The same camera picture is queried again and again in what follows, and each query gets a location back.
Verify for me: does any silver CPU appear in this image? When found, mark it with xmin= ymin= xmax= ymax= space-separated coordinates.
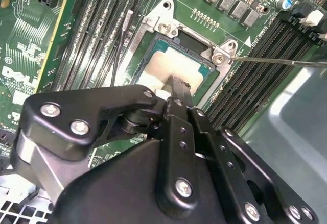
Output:
xmin=132 ymin=39 xmax=214 ymax=102

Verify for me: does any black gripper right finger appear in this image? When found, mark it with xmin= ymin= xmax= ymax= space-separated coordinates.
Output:
xmin=180 ymin=78 xmax=320 ymax=224

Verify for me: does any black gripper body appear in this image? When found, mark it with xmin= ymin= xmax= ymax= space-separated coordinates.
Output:
xmin=51 ymin=137 xmax=240 ymax=224

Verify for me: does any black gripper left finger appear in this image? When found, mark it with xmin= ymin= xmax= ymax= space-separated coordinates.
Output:
xmin=10 ymin=75 xmax=200 ymax=217

